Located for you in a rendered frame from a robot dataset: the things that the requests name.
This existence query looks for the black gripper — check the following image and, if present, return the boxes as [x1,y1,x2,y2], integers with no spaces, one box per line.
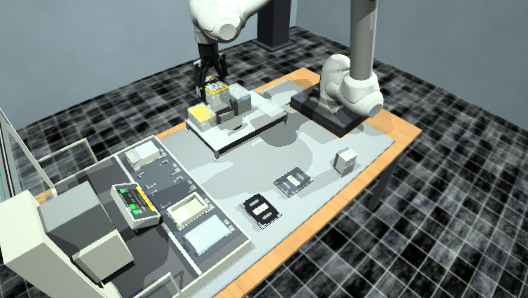
[193,42,228,101]

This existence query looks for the white ready key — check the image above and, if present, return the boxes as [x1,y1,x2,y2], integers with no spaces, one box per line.
[332,147,357,177]

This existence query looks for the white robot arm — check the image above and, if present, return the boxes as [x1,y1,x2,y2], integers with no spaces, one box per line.
[189,0,383,118]

